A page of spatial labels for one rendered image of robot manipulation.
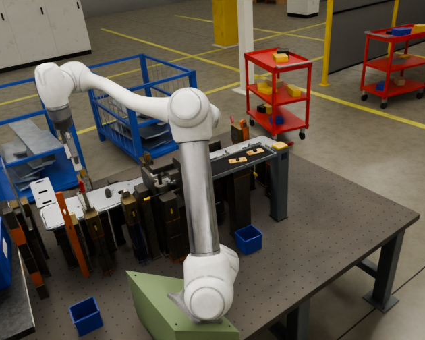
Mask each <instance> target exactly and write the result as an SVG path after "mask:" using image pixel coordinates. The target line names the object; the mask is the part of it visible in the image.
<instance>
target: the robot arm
mask: <svg viewBox="0 0 425 340"><path fill-rule="evenodd" d="M35 80H36V87H37V89H38V93H39V95H40V98H41V100H42V102H43V103H44V104H45V109H46V110H47V114H48V116H49V119H50V120H52V123H53V127H54V128H55V129H56V130H60V131H59V132H60V134H61V138H62V141H63V143H64V148H65V151H66V154H67V158H68V159H72V163H73V166H74V170H75V171H79V170H82V166H81V162H80V158H79V154H78V151H77V149H76V146H75V144H74V140H73V137H72V132H71V130H69V127H71V126H72V125H73V121H72V117H71V115H72V112H71V108H70V105H69V101H68V97H69V96H70V94H71V93H77V92H87V91H88V90H90V89H97V90H102V91H103V92H105V93H107V94H108V95H109V96H111V97H112V98H114V99H115V100H117V101H118V102H119V103H121V104H122V105H124V106H125V107H127V108H128V109H131V110H133V111H135V112H138V113H141V114H143V115H147V116H149V117H153V118H155V119H158V120H161V121H164V122H165V123H169V124H170V126H171V132H172V135H173V139H174V141H175V142H176V144H179V155H180V162H181V174H182V180H183V192H184V199H185V206H186V217H187V224H188V235H189V242H190V254H188V256H187V257H186V259H185V260H184V262H183V271H184V288H183V289H182V291H181V293H174V292H168V294H167V297H168V298H169V299H170V300H172V301H173V302H174V303H175V304H176V305H177V306H178V307H179V308H180V309H181V311H182V312H183V313H184V314H185V315H186V316H187V317H188V318H189V319H190V320H191V322H192V323H194V324H196V325H199V324H202V323H219V324H222V322H223V318H222V316H224V315H225V314H226V313H227V312H228V310H229V309H230V307H231V305H232V301H233V284H234V281H235V278H236V276H237V273H238V271H239V258H238V256H237V253H236V252H234V251H233V250H232V249H230V248H228V247H227V246H224V245H223V244H220V243H219V233H218V227H217V214H216V208H215V196H214V190H213V177H212V171H211V164H210V152H209V145H208V141H209V140H210V138H211V136H212V130H213V129H215V128H216V127H217V126H218V124H219V120H220V111H219V109H218V108H216V107H215V106H214V105H212V104H210V102H209V100H208V99H207V97H206V95H205V94H204V93H203V92H201V91H200V90H198V89H196V88H181V89H179V90H177V91H175V92H174V93H173V94H172V95H171V97H170V98H152V97H145V96H139V95H137V94H134V93H133V92H130V91H129V90H127V89H125V88H123V87H122V86H120V85H118V84H116V83H114V82H112V81H110V80H109V79H106V78H104V77H102V76H98V75H96V74H93V73H92V72H91V71H90V70H89V68H87V67H86V66H85V65H84V64H83V63H80V62H77V61H72V62H69V63H66V64H63V65H62V66H60V67H58V66H57V65H56V64H55V63H43V64H41V65H39V66H37V67H36V69H35Z"/></svg>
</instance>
